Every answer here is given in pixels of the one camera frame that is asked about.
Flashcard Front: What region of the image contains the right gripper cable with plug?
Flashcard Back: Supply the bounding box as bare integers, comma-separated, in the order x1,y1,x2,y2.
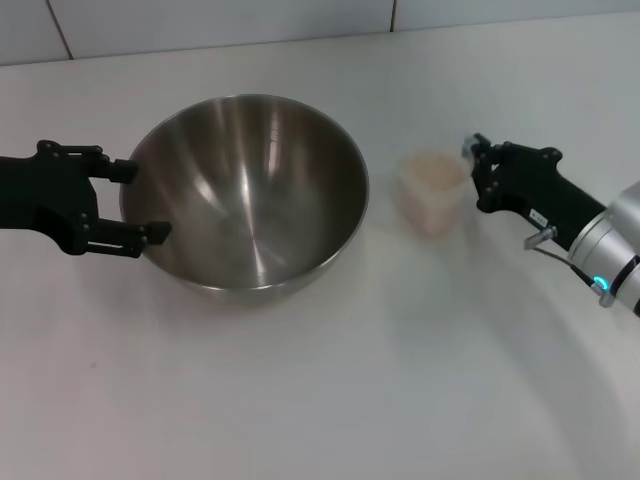
522,225,614,307

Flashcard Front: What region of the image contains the transparent plastic measuring cup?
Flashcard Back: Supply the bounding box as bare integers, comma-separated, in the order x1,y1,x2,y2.
397,148,472,236

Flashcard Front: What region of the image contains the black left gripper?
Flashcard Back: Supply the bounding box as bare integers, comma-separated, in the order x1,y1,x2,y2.
0,139,173,260

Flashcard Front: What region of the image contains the stainless steel mixing bowl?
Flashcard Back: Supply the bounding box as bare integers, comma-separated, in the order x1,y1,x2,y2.
118,93,372,305

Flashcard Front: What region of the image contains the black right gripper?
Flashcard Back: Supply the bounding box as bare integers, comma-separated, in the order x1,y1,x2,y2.
459,132,607,252

